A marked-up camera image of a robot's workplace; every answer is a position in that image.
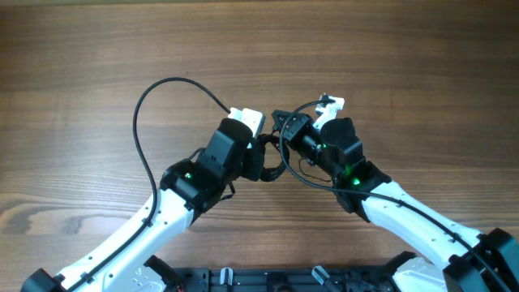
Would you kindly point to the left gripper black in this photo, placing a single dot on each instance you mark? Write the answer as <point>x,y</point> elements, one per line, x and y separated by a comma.
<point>255,157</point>

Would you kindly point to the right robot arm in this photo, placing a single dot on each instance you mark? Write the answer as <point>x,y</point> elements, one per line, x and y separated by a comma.
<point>447,256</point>

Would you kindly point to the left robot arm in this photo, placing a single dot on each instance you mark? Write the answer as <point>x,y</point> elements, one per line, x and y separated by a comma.
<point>186,190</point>

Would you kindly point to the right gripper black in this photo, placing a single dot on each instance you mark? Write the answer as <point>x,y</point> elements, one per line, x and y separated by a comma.
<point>302,123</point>

